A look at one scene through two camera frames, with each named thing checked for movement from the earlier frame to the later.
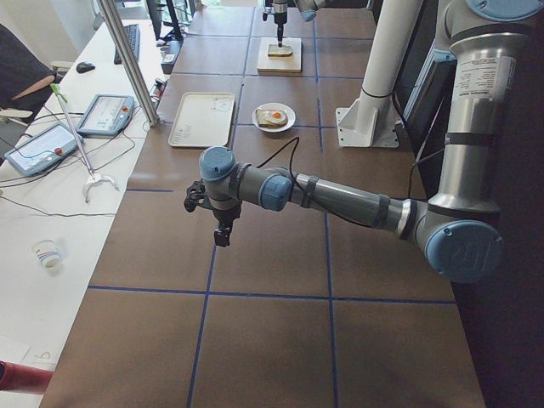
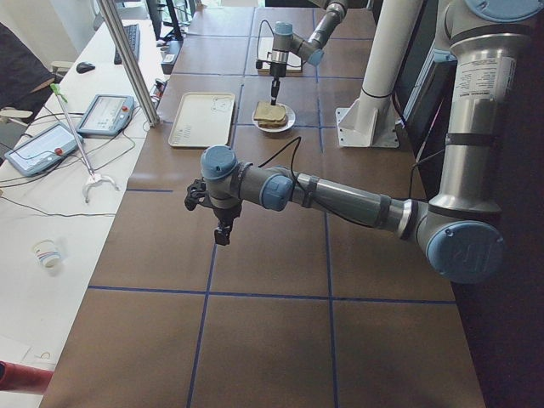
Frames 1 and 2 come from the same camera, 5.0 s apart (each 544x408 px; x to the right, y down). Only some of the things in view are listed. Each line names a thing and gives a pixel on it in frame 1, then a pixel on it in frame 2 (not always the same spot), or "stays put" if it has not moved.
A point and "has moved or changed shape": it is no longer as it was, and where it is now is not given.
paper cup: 48,253 stays put
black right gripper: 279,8 → 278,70
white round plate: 273,117 stays put
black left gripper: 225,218 stays put
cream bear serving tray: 204,120 stays put
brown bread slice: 276,50 has moved or changed shape
